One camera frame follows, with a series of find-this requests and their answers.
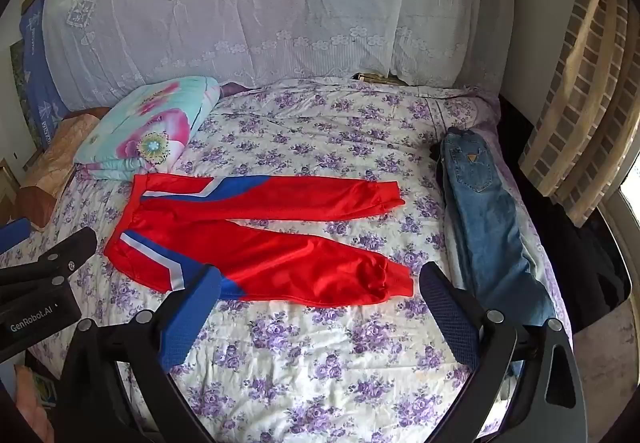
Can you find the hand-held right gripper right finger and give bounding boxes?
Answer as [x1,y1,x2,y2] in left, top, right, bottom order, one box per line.
[419,261,587,443]

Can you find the red pants with blue stripe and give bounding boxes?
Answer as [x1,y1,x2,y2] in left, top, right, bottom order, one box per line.
[103,174,415,308]

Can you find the white lace cover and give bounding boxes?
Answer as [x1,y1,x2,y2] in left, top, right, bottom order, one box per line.
[42,0,523,104]

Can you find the small brown object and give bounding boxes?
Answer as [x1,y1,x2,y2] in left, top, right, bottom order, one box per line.
[352,72,401,85]

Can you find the blue jeans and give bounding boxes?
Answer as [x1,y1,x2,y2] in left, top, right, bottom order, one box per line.
[431,126,557,329]

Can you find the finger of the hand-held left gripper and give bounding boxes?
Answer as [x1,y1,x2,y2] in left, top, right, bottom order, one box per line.
[0,227,98,289]
[0,218,32,255]

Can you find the purple floral bed sheet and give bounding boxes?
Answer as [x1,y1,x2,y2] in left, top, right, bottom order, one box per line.
[0,77,571,443]

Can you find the brown pillow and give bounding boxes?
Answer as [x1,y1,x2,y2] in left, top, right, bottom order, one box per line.
[22,107,113,226]

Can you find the beige checked curtain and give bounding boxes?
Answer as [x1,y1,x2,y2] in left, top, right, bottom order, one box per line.
[517,0,632,226]

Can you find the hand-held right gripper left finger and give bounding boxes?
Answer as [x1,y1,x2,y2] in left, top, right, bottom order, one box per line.
[52,264,223,443]

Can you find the blue printed cloth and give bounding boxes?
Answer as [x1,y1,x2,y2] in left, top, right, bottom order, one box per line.
[19,0,68,149]

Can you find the folded floral quilt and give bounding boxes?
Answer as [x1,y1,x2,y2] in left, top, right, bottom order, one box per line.
[75,76,222,181]

